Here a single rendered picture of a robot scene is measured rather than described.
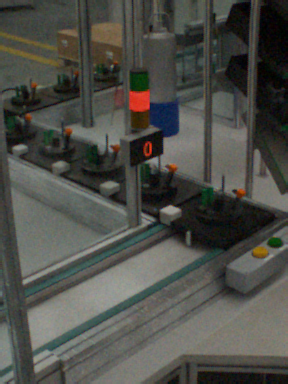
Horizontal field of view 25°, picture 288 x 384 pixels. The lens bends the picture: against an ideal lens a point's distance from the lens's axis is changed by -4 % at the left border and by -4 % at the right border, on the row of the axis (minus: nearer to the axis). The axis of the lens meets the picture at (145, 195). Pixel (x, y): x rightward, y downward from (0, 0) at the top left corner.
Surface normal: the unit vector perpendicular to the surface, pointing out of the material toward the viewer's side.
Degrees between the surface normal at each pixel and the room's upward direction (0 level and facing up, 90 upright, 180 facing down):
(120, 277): 0
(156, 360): 0
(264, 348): 0
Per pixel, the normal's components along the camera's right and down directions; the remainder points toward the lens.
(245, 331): -0.02, -0.90
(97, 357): 0.71, 0.29
